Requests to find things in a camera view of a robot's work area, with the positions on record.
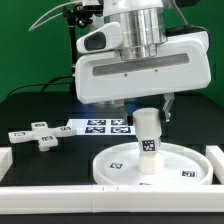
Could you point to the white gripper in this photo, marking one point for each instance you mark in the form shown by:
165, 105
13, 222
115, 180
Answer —
181, 64

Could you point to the white round table top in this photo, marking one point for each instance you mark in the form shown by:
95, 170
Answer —
170, 165

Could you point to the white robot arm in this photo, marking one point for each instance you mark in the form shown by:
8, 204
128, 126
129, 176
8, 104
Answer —
131, 55

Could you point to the white marker tag sheet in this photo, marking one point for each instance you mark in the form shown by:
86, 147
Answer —
101, 127

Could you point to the white right fence block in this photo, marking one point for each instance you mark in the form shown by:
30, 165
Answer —
216, 156

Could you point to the white fence block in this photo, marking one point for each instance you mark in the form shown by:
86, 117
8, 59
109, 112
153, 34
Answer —
6, 160
216, 156

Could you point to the white cross-shaped table base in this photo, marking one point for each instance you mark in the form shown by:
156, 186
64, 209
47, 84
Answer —
45, 136

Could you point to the white front fence bar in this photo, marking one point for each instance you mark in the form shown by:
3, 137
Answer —
110, 198

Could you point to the white left fence block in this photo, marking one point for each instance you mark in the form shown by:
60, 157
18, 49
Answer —
6, 160

